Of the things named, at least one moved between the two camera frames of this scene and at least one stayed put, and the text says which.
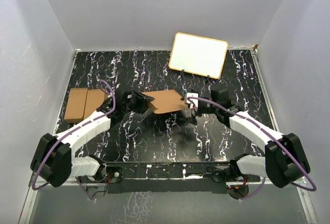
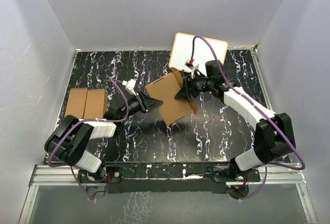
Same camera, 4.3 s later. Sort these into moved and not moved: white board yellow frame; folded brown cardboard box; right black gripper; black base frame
Moved: right black gripper
Not moved: folded brown cardboard box; black base frame; white board yellow frame
